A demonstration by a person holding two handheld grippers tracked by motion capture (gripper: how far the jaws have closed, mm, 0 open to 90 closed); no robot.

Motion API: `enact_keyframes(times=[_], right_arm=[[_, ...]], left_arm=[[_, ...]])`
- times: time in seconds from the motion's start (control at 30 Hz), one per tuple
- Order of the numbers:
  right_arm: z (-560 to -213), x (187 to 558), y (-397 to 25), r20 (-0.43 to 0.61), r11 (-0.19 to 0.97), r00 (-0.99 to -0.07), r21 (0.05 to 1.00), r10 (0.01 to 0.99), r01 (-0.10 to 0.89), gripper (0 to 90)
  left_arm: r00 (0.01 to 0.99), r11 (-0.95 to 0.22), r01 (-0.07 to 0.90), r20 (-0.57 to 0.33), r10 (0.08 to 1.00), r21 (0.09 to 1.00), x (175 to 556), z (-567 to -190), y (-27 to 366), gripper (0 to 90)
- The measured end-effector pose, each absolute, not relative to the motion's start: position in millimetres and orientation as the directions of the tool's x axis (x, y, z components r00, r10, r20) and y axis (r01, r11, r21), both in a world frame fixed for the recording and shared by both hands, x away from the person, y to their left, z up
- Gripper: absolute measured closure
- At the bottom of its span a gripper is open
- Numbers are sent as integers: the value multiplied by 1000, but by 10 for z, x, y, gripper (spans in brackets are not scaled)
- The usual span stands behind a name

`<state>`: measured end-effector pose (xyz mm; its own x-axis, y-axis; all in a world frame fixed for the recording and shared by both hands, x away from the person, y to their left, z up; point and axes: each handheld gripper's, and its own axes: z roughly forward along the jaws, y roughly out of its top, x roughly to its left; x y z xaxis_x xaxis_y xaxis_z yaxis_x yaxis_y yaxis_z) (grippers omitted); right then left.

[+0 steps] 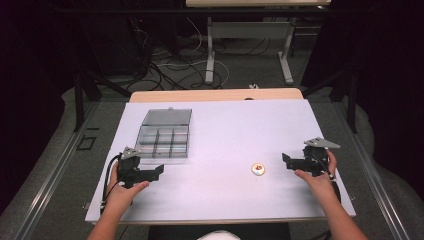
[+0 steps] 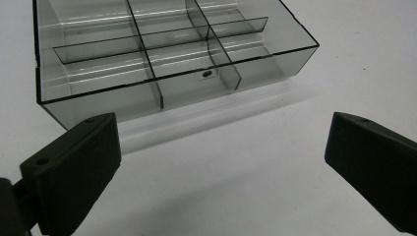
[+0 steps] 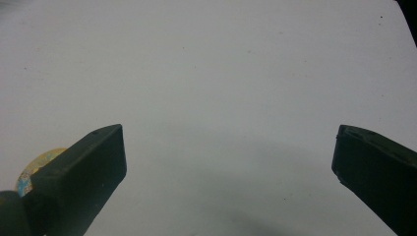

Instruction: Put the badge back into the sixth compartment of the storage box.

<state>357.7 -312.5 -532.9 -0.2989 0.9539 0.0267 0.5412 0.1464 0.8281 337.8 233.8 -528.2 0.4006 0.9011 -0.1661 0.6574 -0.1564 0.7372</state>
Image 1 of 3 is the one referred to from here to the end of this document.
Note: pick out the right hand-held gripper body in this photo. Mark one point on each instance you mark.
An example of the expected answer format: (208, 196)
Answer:
(315, 156)

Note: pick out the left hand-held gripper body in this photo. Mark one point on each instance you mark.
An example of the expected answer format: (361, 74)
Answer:
(128, 165)

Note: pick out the person's right hand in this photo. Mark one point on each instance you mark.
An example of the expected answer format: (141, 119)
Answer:
(318, 183)

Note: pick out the person's left hand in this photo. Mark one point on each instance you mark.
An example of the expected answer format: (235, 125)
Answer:
(120, 196)

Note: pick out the clear plastic compartment box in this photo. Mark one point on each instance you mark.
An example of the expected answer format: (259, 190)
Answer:
(165, 136)

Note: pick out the round gold-rimmed badge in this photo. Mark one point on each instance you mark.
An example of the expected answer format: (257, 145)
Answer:
(258, 169)

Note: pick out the white table cover sheet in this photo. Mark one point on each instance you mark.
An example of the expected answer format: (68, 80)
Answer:
(226, 133)

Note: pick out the black metal stand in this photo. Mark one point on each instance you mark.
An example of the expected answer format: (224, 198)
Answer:
(346, 90)
(86, 90)

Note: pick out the person's white garment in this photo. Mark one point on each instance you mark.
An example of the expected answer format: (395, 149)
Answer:
(218, 235)

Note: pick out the white desk with metal legs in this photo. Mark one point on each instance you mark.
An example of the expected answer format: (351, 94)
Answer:
(248, 31)

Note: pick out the metal floor rail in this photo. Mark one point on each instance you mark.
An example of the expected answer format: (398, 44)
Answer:
(370, 173)
(50, 180)

